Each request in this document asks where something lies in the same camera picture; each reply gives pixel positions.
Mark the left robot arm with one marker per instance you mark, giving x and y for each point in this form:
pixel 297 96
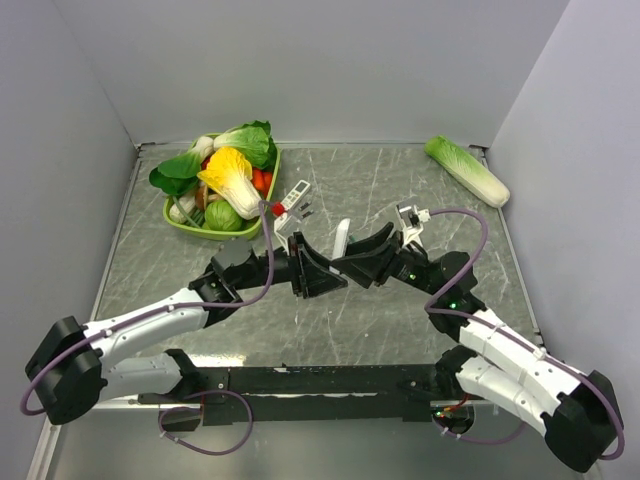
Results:
pixel 78 366

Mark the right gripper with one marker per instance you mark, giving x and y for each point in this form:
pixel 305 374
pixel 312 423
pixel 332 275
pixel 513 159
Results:
pixel 362 262

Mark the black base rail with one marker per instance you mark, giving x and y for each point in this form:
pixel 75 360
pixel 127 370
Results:
pixel 407 392

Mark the bok choy toy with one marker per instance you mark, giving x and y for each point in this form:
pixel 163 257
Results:
pixel 178 175

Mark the green lettuce toy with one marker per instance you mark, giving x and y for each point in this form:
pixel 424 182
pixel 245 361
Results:
pixel 253 140

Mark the yellow napa cabbage toy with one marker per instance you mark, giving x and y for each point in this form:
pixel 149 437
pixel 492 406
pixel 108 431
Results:
pixel 229 174

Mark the long napa cabbage toy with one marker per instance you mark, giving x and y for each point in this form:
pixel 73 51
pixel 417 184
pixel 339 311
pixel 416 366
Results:
pixel 468 171

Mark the green plastic basket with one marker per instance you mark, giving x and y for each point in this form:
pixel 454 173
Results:
pixel 196 225

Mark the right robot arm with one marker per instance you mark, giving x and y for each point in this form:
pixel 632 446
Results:
pixel 577 414

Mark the white remote with coloured buttons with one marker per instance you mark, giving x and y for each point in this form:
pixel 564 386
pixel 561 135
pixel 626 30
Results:
pixel 341 238

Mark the white air conditioner remote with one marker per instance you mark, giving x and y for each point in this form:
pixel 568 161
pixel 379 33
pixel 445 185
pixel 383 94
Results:
pixel 296 197

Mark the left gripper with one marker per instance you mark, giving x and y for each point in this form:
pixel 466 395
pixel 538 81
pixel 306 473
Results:
pixel 315 276

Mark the red tomato toys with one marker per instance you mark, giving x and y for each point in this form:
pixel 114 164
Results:
pixel 262 180

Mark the white mushroom toy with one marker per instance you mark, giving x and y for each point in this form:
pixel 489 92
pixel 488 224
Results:
pixel 182 208

